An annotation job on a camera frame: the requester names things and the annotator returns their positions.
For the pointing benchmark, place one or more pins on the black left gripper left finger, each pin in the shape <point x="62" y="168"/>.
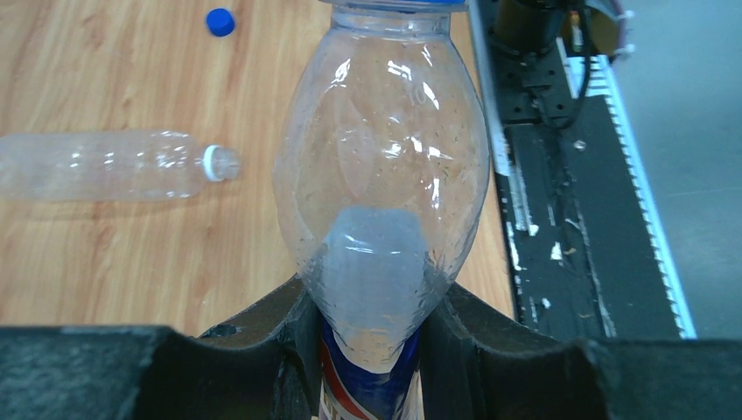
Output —
<point x="260" y="364"/>

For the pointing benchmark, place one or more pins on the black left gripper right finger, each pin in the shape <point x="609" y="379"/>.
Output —
<point x="477" y="363"/>

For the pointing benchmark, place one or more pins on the Pepsi bottle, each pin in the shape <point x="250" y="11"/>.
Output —
<point x="379" y="186"/>

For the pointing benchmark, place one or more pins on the clear unlabelled plastic bottle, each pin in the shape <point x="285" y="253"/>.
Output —
<point x="130" y="165"/>

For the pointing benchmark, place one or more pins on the white cable duct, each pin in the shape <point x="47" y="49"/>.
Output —
<point x="603" y="82"/>

